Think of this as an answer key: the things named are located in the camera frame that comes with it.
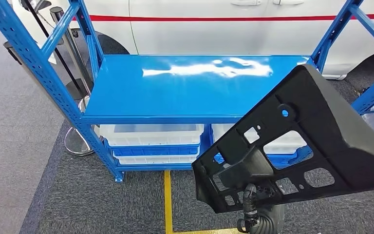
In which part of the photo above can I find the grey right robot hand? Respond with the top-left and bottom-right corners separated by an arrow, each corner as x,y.
237,183 -> 276,232

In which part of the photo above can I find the black plastic panel part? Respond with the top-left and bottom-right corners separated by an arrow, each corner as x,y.
191,64 -> 374,215

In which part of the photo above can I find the blue metal shelf rack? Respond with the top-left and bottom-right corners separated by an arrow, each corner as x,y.
0,0 -> 374,184

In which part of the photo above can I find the translucent plastic bin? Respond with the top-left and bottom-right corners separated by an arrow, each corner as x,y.
112,154 -> 198,165
99,124 -> 205,148
211,123 -> 308,149
263,145 -> 299,155

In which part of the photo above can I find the white car with red stripe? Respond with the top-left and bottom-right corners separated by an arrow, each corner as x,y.
11,0 -> 374,81

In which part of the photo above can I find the black stanchion pole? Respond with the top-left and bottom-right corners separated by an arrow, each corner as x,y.
19,0 -> 88,101

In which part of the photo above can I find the chrome stanchion post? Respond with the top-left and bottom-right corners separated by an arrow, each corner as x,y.
49,5 -> 94,114
3,41 -> 94,156

